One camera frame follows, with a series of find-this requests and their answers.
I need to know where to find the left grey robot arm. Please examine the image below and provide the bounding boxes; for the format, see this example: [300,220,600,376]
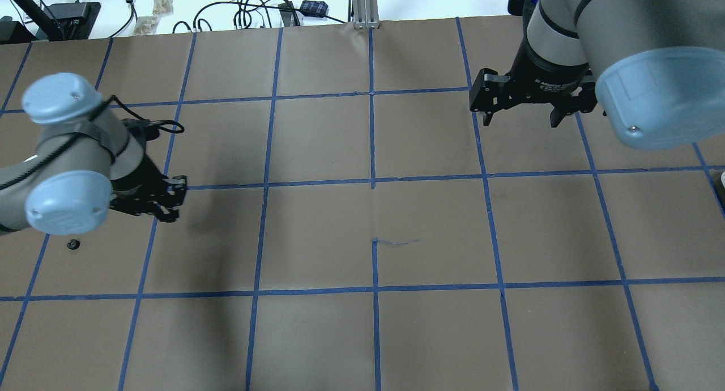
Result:
[1,73,188,236]

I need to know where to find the aluminium frame post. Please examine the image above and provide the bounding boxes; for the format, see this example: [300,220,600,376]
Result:
[349,0,380,29]

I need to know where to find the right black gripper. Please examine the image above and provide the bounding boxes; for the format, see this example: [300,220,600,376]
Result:
[469,40,598,129]

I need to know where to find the blue plaid adapter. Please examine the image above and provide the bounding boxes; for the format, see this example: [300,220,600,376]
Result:
[298,0,329,18]

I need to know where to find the bag of small parts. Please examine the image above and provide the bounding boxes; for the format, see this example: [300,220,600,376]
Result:
[152,0,173,16]

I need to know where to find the black tangled cables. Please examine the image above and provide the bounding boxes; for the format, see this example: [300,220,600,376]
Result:
[172,0,301,35]

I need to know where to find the small black bearing gear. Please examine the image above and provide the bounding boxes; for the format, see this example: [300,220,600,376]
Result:
[66,239,81,250]

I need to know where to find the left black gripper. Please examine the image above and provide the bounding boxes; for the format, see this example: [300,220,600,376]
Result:
[109,156,188,223]

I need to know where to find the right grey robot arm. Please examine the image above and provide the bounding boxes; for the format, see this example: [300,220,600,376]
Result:
[469,0,724,151]

